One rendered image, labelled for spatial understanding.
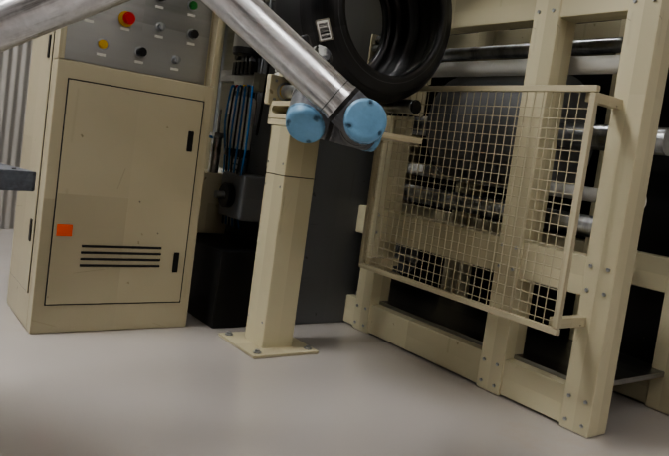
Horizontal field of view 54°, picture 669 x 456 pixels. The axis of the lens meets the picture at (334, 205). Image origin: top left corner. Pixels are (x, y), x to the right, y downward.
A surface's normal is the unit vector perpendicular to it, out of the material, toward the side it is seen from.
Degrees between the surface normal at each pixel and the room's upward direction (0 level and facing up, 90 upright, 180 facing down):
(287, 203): 90
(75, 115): 90
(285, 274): 90
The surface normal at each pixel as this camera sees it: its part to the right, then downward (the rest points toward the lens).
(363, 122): 0.15, 0.09
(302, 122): -0.18, 0.61
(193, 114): 0.59, 0.14
